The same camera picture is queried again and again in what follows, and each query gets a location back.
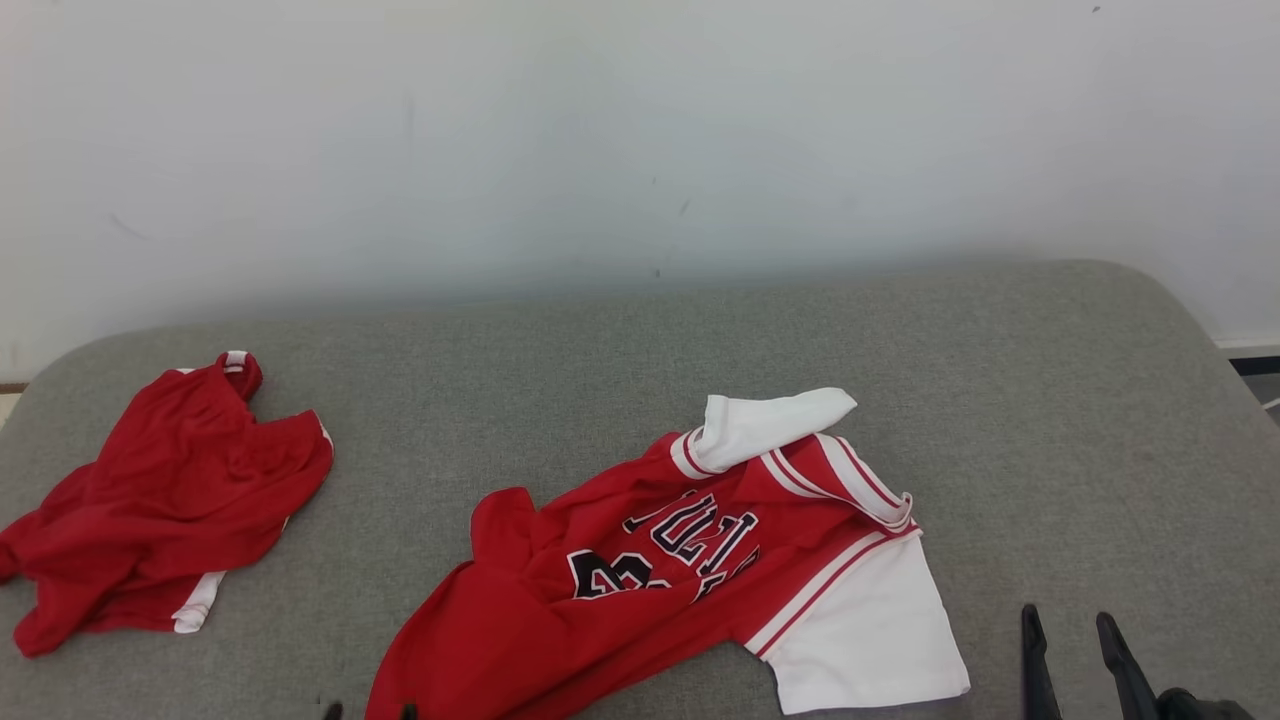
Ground red shorts with white stripes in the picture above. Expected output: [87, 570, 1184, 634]
[0, 350, 335, 659]

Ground red white basketball jersey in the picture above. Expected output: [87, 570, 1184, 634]
[365, 388, 971, 720]

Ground grey fabric sofa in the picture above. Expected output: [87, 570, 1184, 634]
[0, 260, 1280, 720]

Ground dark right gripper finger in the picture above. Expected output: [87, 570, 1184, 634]
[1096, 612, 1161, 720]
[1020, 604, 1063, 720]

